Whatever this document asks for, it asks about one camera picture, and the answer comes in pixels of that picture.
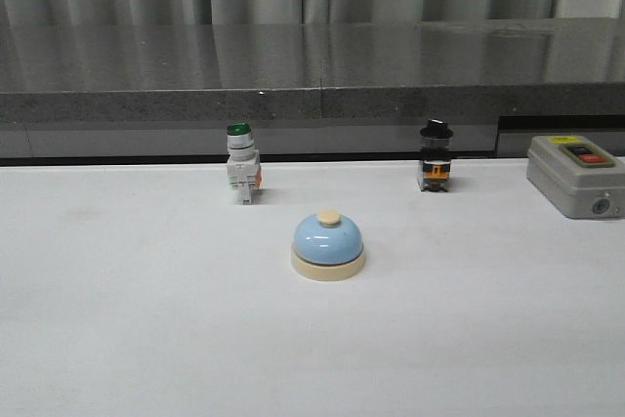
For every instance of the blue desk bell cream base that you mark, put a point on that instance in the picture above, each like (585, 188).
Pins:
(327, 246)

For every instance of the grey stone counter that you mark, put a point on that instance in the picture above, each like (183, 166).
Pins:
(165, 93)

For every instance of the green pushbutton switch module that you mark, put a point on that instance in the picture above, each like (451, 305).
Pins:
(243, 166)

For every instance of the black selector knob switch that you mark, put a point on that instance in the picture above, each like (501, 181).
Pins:
(435, 164)

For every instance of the grey on off switch box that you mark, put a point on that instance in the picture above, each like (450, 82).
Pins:
(578, 177)

